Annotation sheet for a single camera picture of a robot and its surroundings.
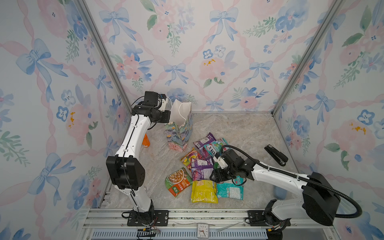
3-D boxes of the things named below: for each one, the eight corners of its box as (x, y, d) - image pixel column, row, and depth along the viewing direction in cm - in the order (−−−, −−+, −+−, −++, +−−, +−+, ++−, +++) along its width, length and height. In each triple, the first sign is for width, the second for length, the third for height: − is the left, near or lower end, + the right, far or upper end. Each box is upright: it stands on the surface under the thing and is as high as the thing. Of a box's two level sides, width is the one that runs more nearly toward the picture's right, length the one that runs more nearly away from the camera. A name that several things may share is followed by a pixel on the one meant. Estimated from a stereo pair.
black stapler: (282, 167, 94) (286, 163, 90) (262, 150, 101) (265, 146, 97) (286, 163, 95) (290, 159, 91) (266, 146, 103) (269, 142, 99)
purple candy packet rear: (197, 149, 100) (197, 147, 98) (192, 142, 103) (192, 140, 101) (214, 140, 105) (215, 138, 102) (209, 134, 108) (210, 132, 106)
